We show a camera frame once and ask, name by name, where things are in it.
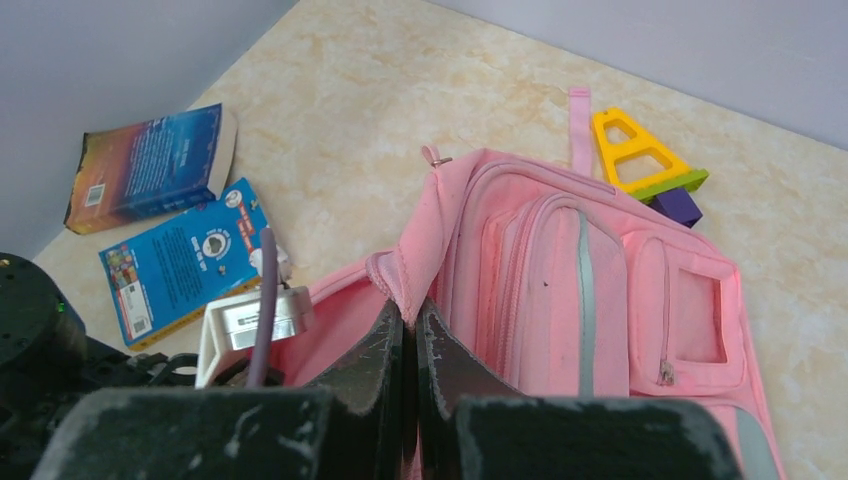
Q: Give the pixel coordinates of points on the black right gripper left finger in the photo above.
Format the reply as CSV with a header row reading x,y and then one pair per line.
x,y
344,424

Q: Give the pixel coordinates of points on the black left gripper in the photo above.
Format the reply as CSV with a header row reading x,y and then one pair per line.
x,y
109,367

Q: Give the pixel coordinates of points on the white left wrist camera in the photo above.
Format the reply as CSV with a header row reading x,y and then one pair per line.
x,y
230,325

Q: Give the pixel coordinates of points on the blue children book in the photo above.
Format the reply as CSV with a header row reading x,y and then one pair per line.
x,y
162,279

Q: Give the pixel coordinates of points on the orange blue Jane Eyre book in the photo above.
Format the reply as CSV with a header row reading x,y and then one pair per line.
x,y
151,168

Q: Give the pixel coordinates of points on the pink student backpack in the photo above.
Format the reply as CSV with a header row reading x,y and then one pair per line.
x,y
561,285

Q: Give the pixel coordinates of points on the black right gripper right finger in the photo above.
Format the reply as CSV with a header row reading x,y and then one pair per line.
x,y
472,425

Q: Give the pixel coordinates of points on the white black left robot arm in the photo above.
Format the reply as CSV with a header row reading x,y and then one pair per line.
x,y
48,363

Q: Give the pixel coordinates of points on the yellow green purple toy block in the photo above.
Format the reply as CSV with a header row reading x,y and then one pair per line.
x,y
634,160

